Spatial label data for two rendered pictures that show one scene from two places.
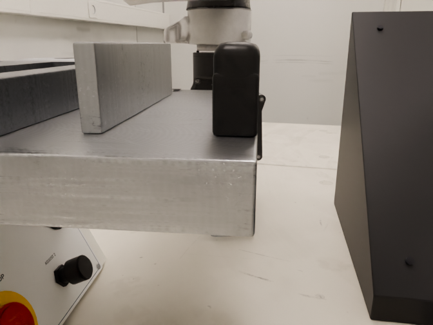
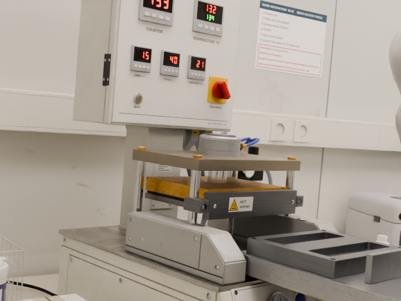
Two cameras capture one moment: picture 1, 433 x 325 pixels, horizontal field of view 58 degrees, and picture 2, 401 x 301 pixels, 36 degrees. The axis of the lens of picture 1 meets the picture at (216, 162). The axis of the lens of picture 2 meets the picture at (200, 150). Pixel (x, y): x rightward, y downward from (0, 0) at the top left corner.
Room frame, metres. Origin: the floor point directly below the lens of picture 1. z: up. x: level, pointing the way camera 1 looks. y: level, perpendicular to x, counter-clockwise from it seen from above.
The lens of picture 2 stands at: (-0.62, -0.30, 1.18)
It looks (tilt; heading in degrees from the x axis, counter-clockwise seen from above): 3 degrees down; 41
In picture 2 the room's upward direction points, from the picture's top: 5 degrees clockwise
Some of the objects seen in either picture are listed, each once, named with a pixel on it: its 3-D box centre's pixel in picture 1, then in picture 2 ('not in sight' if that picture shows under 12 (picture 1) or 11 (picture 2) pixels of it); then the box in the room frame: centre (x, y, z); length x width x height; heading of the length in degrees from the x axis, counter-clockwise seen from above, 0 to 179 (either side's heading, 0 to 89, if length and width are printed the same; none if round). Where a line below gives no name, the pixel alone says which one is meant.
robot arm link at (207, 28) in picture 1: (205, 31); not in sight; (0.59, 0.02, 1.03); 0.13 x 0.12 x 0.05; 3
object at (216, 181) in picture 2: not in sight; (220, 177); (0.30, 0.42, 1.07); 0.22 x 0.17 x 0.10; 174
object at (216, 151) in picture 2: not in sight; (213, 166); (0.31, 0.46, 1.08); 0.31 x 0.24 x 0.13; 174
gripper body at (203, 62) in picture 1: (219, 84); not in sight; (0.57, 0.00, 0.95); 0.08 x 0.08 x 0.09
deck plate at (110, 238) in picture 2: not in sight; (199, 246); (0.29, 0.46, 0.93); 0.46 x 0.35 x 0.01; 84
